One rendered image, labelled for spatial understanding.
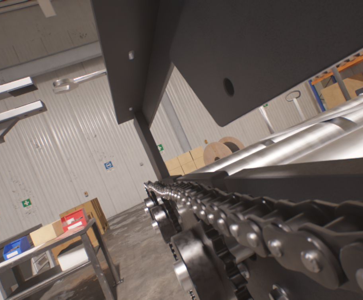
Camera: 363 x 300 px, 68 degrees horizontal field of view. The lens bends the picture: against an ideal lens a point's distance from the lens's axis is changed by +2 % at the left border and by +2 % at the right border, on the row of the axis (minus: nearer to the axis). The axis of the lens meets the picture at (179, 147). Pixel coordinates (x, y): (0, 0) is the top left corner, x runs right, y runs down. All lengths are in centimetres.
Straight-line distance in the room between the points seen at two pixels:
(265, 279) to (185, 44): 26
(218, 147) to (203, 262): 654
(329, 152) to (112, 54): 32
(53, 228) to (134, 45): 262
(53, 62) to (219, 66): 1066
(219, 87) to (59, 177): 1039
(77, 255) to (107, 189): 776
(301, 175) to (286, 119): 1237
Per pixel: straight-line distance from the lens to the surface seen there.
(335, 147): 37
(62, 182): 1057
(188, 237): 29
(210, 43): 24
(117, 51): 43
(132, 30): 40
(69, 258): 270
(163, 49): 41
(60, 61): 1083
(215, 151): 690
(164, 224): 56
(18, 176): 1098
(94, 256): 257
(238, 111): 23
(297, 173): 18
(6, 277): 441
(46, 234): 297
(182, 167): 768
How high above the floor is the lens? 98
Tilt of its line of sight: 2 degrees up
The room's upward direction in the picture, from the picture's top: 24 degrees counter-clockwise
